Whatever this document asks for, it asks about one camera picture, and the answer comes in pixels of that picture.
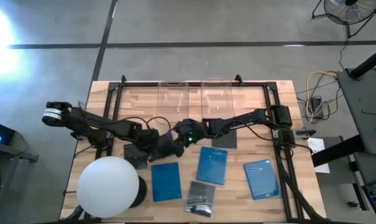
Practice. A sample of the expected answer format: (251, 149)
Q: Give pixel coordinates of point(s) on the black pole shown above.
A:
(371, 62)

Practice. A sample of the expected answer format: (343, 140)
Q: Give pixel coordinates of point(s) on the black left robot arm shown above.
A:
(91, 119)

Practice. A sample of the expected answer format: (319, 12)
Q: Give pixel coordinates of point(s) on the white paper sheet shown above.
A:
(319, 146)

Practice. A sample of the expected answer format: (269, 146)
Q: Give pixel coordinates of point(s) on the black cylindrical lamp base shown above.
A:
(141, 191)

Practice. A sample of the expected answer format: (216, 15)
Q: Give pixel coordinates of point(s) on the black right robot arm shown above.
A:
(237, 119)

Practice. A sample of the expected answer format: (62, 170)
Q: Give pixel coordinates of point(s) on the blue jewel case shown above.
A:
(262, 179)
(166, 182)
(212, 165)

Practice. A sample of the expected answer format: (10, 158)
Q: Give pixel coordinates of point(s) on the grey cart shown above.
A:
(361, 102)

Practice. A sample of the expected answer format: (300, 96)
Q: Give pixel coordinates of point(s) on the clear plastic bin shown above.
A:
(218, 99)
(172, 99)

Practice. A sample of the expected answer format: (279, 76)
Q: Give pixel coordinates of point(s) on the black white device at edge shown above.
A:
(138, 84)

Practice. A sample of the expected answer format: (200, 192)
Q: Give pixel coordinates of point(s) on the black device with blue light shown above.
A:
(1, 133)

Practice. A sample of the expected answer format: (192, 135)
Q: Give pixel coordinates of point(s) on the black floor fan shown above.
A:
(352, 12)

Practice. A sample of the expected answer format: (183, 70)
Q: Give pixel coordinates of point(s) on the black power strip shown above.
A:
(316, 105)

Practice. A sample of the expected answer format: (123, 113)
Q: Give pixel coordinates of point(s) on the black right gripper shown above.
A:
(190, 132)

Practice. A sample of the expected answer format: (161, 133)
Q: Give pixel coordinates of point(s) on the white globe lamp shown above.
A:
(108, 186)

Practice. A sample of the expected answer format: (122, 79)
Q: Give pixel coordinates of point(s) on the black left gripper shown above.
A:
(167, 147)

